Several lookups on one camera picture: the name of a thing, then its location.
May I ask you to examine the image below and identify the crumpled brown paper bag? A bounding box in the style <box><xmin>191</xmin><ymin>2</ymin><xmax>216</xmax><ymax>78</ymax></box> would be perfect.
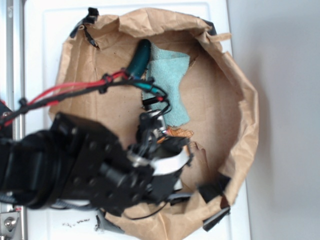
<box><xmin>49</xmin><ymin>8</ymin><xmax>259</xmax><ymax>240</ymax></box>

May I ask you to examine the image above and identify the red and black wire bundle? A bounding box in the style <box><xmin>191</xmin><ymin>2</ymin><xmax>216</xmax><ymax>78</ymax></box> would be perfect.
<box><xmin>0</xmin><ymin>69</ymin><xmax>172</xmax><ymax>128</ymax></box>

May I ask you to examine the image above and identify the teal terry cloth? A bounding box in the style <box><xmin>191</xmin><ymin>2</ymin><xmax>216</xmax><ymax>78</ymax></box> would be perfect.
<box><xmin>146</xmin><ymin>43</ymin><xmax>190</xmax><ymax>127</ymax></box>

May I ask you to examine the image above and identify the dark green toy cucumber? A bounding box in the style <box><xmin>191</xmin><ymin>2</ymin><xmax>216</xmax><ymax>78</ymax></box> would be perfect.
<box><xmin>125</xmin><ymin>39</ymin><xmax>151</xmax><ymax>78</ymax></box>

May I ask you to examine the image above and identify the aluminium extrusion rail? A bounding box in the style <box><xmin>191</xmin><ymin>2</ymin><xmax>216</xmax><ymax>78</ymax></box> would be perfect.
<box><xmin>0</xmin><ymin>0</ymin><xmax>28</xmax><ymax>240</ymax></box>

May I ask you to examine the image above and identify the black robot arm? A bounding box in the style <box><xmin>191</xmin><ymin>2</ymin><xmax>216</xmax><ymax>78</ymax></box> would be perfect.
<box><xmin>0</xmin><ymin>112</ymin><xmax>193</xmax><ymax>216</ymax></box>

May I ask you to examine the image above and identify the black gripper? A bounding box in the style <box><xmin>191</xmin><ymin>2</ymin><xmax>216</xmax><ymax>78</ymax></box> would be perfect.
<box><xmin>99</xmin><ymin>109</ymin><xmax>195</xmax><ymax>208</ymax></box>

